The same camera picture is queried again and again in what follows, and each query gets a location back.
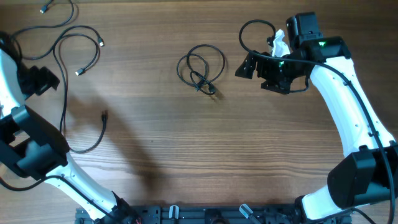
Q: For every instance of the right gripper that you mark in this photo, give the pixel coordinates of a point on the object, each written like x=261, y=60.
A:
x=252, y=61

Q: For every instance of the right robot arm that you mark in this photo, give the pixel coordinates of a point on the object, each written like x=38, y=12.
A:
x=368, y=172

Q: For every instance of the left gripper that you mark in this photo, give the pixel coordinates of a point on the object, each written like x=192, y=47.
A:
x=46, y=79

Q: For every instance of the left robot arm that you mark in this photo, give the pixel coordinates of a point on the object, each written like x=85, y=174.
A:
x=32, y=147

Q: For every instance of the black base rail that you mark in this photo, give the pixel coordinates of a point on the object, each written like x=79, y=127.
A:
x=269, y=214

